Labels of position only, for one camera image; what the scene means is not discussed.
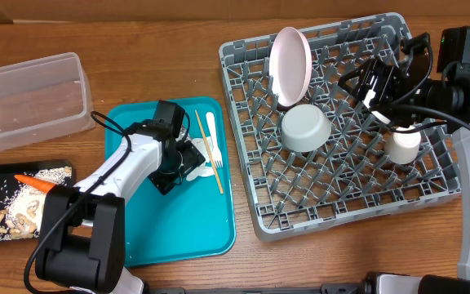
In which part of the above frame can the white ceramic bowl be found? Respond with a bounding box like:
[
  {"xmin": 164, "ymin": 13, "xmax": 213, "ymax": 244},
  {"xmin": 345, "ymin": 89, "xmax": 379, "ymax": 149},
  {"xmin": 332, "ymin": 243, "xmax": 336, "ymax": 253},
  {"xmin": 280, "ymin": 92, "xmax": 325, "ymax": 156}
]
[{"xmin": 362, "ymin": 90, "xmax": 391, "ymax": 124}]

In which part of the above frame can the white napkin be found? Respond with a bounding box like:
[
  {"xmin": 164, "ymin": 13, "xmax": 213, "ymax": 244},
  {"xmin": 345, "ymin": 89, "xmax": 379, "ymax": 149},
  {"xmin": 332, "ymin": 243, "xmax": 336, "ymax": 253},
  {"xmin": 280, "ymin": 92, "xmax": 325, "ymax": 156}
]
[{"xmin": 186, "ymin": 138, "xmax": 214, "ymax": 182}]

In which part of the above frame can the white plastic fork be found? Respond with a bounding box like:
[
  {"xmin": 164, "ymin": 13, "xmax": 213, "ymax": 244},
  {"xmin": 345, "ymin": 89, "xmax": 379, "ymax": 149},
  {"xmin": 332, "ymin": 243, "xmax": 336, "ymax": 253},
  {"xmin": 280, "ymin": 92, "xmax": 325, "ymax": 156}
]
[{"xmin": 206, "ymin": 112, "xmax": 223, "ymax": 168}]

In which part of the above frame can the wooden chopstick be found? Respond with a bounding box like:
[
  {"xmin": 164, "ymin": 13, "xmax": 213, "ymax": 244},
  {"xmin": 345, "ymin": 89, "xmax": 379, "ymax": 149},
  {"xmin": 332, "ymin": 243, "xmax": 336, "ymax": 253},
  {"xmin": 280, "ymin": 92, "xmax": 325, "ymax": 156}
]
[{"xmin": 195, "ymin": 109, "xmax": 224, "ymax": 194}]

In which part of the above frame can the white paper cup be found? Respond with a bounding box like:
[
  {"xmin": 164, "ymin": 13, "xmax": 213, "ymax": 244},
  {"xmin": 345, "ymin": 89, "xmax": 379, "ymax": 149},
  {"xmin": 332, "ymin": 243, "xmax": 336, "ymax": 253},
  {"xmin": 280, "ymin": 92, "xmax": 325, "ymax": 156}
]
[{"xmin": 384, "ymin": 126, "xmax": 422, "ymax": 164}]

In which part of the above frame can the grey bowl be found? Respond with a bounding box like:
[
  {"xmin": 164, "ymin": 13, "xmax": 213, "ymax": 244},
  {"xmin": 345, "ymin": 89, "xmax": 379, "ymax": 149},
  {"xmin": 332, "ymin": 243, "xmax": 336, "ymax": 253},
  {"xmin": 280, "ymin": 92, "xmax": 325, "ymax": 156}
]
[{"xmin": 281, "ymin": 105, "xmax": 331, "ymax": 153}]

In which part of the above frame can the white round plate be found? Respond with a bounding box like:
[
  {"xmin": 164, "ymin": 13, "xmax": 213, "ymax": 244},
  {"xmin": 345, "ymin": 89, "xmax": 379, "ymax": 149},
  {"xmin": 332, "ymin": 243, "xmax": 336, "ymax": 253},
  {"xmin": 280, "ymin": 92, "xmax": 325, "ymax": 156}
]
[{"xmin": 268, "ymin": 27, "xmax": 312, "ymax": 107}]

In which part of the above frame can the orange carrot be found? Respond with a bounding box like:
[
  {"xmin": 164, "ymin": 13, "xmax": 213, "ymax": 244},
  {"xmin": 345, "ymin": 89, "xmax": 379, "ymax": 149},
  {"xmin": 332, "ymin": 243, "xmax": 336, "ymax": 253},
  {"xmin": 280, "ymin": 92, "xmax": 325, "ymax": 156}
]
[{"xmin": 14, "ymin": 175, "xmax": 56, "ymax": 194}]

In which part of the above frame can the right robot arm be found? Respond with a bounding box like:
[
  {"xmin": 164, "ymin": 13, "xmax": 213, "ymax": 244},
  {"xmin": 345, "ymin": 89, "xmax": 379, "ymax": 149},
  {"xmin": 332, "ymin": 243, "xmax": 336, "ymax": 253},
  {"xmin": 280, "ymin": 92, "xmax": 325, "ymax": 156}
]
[{"xmin": 338, "ymin": 26, "xmax": 470, "ymax": 293}]

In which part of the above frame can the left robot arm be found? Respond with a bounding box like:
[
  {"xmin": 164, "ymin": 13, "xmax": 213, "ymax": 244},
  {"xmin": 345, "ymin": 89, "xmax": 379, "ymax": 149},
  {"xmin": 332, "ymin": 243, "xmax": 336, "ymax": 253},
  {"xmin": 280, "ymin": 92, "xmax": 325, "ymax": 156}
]
[{"xmin": 23, "ymin": 100, "xmax": 205, "ymax": 293}]

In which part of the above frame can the grey dishwasher rack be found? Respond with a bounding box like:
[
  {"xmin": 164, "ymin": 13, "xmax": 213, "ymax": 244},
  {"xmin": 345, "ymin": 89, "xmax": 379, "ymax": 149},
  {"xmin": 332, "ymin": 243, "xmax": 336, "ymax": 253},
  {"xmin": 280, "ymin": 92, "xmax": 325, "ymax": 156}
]
[{"xmin": 219, "ymin": 12, "xmax": 461, "ymax": 242}]

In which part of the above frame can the teal plastic tray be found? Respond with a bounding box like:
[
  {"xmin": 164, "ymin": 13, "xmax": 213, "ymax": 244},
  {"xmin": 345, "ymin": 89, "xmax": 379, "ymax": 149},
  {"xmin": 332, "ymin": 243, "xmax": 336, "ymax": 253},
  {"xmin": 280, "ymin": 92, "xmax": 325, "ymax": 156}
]
[{"xmin": 125, "ymin": 96, "xmax": 236, "ymax": 267}]

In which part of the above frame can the clear plastic bin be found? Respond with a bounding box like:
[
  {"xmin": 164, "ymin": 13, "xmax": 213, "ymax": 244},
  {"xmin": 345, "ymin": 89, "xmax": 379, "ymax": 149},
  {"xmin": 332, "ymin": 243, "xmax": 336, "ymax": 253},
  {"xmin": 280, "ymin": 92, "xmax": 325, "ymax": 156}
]
[{"xmin": 0, "ymin": 52, "xmax": 95, "ymax": 151}]

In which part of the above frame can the rice and peanut shells pile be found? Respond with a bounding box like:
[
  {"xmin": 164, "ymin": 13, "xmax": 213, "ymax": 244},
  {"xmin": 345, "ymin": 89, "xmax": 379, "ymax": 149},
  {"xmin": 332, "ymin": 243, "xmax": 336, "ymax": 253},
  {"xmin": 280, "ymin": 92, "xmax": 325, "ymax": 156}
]
[{"xmin": 0, "ymin": 166, "xmax": 73, "ymax": 243}]

